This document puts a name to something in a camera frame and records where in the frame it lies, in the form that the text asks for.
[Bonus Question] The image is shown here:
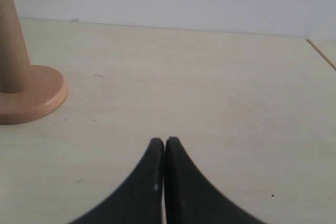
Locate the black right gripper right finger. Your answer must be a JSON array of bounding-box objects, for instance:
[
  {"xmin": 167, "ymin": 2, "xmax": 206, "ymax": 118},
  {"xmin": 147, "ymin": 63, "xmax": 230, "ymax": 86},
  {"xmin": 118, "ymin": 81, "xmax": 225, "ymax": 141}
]
[{"xmin": 164, "ymin": 137, "xmax": 259, "ymax": 223}]

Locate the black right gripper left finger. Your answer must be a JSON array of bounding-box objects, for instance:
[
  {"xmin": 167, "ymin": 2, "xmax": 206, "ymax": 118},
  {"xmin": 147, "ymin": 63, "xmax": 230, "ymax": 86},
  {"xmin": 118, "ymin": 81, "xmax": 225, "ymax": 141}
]
[{"xmin": 72, "ymin": 138, "xmax": 164, "ymax": 223}]

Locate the wooden paper towel holder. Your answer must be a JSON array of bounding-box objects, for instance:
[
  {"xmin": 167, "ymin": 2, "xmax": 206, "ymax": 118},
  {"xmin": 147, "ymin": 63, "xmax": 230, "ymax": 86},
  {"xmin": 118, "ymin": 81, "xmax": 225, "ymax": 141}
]
[{"xmin": 1, "ymin": 0, "xmax": 68, "ymax": 125}]

